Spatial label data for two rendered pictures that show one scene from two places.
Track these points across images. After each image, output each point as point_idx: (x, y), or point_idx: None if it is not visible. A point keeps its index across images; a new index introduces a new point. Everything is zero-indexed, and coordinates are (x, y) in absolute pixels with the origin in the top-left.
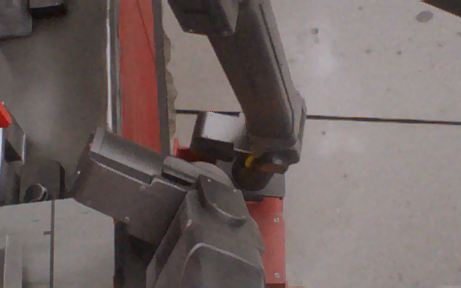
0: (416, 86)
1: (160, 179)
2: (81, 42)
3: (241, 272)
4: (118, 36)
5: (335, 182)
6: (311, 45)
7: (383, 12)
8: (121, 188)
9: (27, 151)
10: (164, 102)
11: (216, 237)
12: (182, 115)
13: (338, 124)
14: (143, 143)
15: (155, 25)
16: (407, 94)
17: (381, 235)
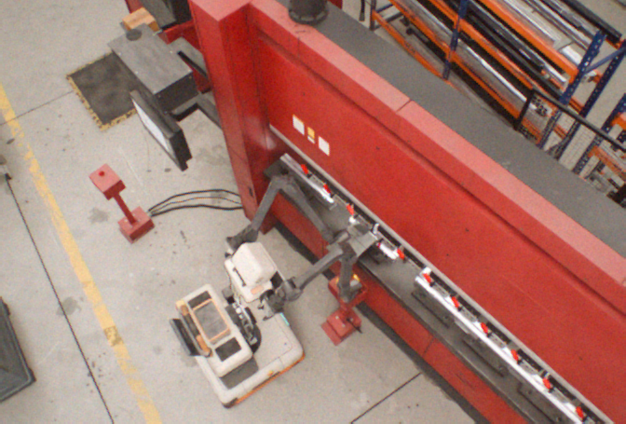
0: None
1: (337, 236)
2: (401, 290)
3: (319, 227)
4: (403, 307)
5: (351, 386)
6: None
7: None
8: (340, 232)
9: (388, 263)
10: (424, 369)
11: (324, 229)
12: (416, 373)
13: (365, 408)
14: (388, 307)
15: (455, 397)
16: None
17: (326, 378)
